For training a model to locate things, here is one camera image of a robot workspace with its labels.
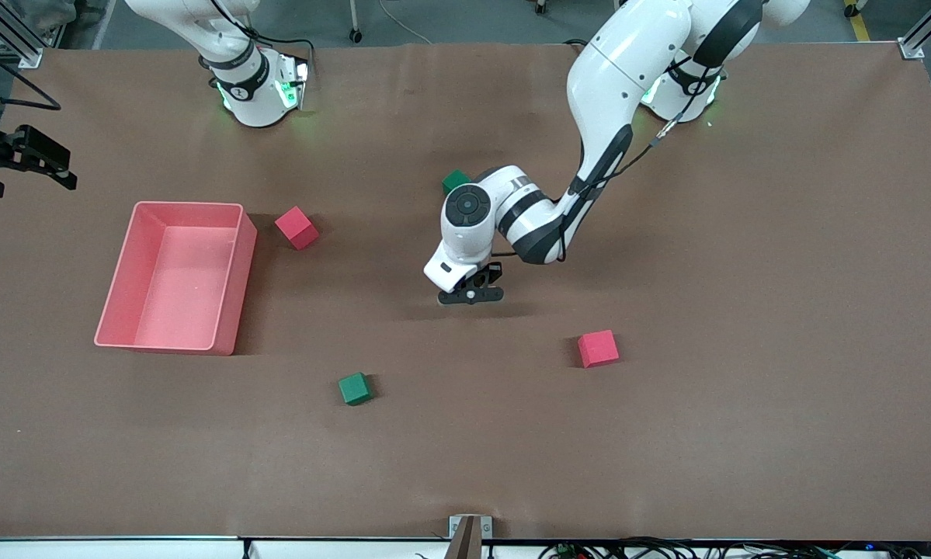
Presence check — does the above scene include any brown post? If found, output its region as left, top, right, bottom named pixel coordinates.
left=443, top=516, right=483, bottom=559

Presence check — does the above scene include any metal bracket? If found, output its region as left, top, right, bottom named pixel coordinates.
left=449, top=515, right=494, bottom=540

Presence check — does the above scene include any grey fabric bundle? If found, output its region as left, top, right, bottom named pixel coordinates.
left=15, top=0, right=78, bottom=32

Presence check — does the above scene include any pink plastic bin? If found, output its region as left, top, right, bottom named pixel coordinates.
left=94, top=200, right=259, bottom=356

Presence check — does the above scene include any white floor cable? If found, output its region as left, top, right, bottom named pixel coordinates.
left=378, top=0, right=435, bottom=45

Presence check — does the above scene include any aluminium frame profile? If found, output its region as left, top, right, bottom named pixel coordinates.
left=898, top=0, right=931, bottom=61
left=0, top=0, right=45, bottom=69

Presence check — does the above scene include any red cube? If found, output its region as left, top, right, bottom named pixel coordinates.
left=274, top=206, right=321, bottom=251
left=577, top=329, right=620, bottom=369

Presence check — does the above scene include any black right arm base cable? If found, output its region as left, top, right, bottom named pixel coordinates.
left=201, top=0, right=316, bottom=78

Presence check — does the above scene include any black cable bundle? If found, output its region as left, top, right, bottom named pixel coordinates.
left=539, top=536, right=931, bottom=559

